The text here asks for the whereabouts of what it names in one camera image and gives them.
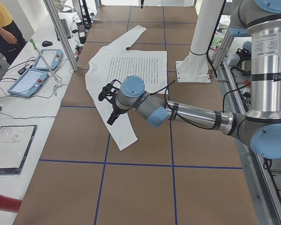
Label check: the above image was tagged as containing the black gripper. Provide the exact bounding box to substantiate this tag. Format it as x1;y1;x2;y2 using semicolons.
107;103;126;124

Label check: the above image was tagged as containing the white long-sleeve printed shirt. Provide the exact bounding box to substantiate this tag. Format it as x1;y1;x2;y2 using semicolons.
85;25;168;150

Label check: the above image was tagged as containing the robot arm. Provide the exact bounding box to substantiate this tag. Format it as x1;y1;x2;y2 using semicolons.
98;0;281;159

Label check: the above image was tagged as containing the far blue teach pendant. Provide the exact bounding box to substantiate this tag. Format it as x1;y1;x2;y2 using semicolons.
32;49;63;71

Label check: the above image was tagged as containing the blue teach pendant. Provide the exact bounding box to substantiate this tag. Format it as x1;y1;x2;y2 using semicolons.
7;69;48;98
32;49;63;71

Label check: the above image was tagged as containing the near blue teach pendant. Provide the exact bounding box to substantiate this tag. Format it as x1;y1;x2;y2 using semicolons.
7;69;48;98

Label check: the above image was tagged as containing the white central pillar with base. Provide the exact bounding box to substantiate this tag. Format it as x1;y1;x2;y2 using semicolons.
176;0;226;83

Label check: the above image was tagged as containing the black computer mouse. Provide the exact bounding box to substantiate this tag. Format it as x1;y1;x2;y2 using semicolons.
42;40;53;47

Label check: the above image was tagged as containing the black keyboard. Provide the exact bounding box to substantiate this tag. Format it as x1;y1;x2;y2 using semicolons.
60;19;71;39

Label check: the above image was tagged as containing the framed white sheet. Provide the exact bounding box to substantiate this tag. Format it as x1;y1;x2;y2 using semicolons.
0;125;37;176

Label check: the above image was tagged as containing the person in yellow shirt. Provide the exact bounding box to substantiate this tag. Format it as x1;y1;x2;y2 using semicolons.
0;1;26;65

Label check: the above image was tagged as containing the red cylinder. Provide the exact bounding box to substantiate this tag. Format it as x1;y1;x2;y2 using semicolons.
0;195;22;213

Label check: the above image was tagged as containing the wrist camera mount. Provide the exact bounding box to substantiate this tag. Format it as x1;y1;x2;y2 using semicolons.
98;80;119;104

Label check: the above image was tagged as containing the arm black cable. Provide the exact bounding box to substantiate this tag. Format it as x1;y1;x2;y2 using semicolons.
149;79;216;131

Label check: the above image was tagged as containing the aluminium frame post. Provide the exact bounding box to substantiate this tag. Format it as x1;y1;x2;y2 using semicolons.
43;0;78;72

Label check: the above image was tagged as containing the metal rod with green handle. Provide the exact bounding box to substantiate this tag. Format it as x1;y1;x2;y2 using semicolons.
30;38;66;90

